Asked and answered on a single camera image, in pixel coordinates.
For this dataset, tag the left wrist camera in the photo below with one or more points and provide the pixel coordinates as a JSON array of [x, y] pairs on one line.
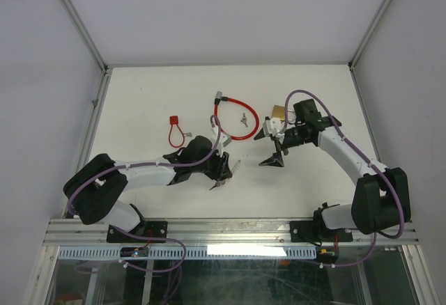
[[219, 139]]

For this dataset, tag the cable lock keys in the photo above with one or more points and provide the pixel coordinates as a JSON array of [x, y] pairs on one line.
[[243, 120]]

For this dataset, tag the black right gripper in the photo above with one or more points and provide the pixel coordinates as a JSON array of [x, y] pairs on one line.
[[275, 160]]

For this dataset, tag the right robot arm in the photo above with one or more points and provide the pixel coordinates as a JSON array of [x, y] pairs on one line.
[[381, 198]]

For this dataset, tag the aluminium mounting rail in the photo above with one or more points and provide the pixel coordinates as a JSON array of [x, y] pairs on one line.
[[67, 232]]

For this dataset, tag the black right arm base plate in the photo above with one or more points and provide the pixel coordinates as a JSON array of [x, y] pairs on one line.
[[316, 233]]

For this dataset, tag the large brass padlock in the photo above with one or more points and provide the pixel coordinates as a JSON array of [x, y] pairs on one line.
[[280, 112]]

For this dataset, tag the red cable lock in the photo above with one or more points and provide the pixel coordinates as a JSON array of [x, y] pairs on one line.
[[237, 131]]

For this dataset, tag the white slotted cable duct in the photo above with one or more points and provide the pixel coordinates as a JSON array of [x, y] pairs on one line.
[[208, 252]]

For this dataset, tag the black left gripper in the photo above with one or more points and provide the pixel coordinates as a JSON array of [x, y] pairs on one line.
[[221, 170]]

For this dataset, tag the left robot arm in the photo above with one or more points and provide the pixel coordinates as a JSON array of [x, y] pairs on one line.
[[93, 192]]

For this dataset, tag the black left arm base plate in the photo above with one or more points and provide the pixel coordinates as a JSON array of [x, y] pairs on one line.
[[146, 231]]

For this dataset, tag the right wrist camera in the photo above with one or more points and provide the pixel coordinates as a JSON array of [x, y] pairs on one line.
[[272, 128]]

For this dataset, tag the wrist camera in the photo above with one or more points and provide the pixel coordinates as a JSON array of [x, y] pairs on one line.
[[219, 139], [272, 128]]

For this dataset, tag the small brass padlock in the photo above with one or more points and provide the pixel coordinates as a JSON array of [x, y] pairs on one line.
[[235, 166]]

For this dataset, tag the small red padlock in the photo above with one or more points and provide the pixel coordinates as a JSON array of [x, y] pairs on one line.
[[173, 120]]

